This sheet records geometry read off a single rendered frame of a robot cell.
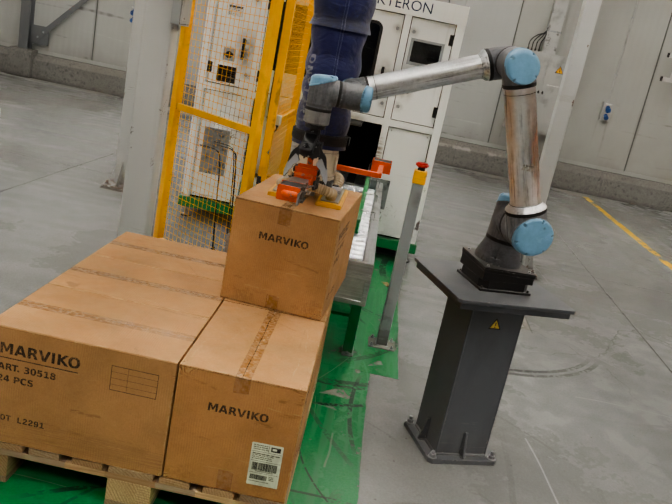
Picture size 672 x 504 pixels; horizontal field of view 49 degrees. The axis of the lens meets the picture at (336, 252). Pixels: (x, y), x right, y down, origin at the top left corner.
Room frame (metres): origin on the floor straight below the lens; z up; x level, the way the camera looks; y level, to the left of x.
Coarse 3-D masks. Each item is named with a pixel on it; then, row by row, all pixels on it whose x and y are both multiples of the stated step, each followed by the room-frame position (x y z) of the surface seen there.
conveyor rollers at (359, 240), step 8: (344, 184) 5.51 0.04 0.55; (360, 192) 5.32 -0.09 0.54; (368, 192) 5.41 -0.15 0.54; (368, 200) 5.07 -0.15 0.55; (368, 208) 4.86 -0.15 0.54; (368, 216) 4.60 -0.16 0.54; (360, 224) 4.33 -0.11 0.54; (368, 224) 4.41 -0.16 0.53; (360, 232) 4.15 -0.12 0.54; (360, 240) 3.97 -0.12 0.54; (352, 248) 3.78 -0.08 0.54; (360, 248) 3.79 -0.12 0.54; (352, 256) 3.61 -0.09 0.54; (360, 256) 3.62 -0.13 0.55
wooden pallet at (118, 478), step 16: (0, 448) 2.06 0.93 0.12; (16, 448) 2.06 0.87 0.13; (32, 448) 2.06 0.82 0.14; (0, 464) 2.06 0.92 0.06; (16, 464) 2.13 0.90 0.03; (48, 464) 2.05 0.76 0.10; (64, 464) 2.05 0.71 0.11; (80, 464) 2.05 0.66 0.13; (96, 464) 2.05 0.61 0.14; (0, 480) 2.06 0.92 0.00; (112, 480) 2.05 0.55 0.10; (128, 480) 2.05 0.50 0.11; (144, 480) 2.05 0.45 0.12; (160, 480) 2.04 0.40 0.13; (176, 480) 2.05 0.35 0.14; (112, 496) 2.05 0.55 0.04; (128, 496) 2.05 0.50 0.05; (144, 496) 2.05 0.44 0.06; (192, 496) 2.04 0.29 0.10; (208, 496) 2.04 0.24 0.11; (224, 496) 2.04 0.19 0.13; (240, 496) 2.04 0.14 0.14
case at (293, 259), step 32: (256, 192) 2.80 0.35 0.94; (352, 192) 3.19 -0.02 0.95; (256, 224) 2.66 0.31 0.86; (288, 224) 2.64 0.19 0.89; (320, 224) 2.63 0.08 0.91; (352, 224) 3.06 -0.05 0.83; (256, 256) 2.65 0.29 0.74; (288, 256) 2.64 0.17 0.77; (320, 256) 2.63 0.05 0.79; (224, 288) 2.67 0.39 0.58; (256, 288) 2.65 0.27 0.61; (288, 288) 2.64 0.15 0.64; (320, 288) 2.62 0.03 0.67; (320, 320) 2.62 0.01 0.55
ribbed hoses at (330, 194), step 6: (288, 174) 3.08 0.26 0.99; (336, 174) 3.12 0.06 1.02; (336, 180) 3.08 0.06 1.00; (342, 180) 3.09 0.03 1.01; (318, 186) 2.77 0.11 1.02; (324, 186) 2.77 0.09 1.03; (318, 192) 2.77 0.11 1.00; (324, 192) 2.76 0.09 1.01; (330, 192) 2.77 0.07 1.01; (336, 192) 2.80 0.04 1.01; (330, 198) 2.79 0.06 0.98
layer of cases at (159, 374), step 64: (128, 256) 2.92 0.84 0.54; (192, 256) 3.09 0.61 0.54; (0, 320) 2.09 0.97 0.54; (64, 320) 2.18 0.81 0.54; (128, 320) 2.28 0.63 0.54; (192, 320) 2.39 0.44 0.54; (256, 320) 2.51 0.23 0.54; (0, 384) 2.06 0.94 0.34; (64, 384) 2.06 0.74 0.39; (128, 384) 2.05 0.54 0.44; (192, 384) 2.05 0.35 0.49; (256, 384) 2.04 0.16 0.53; (64, 448) 2.06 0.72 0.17; (128, 448) 2.05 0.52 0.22; (192, 448) 2.04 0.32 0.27; (256, 448) 2.04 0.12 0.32
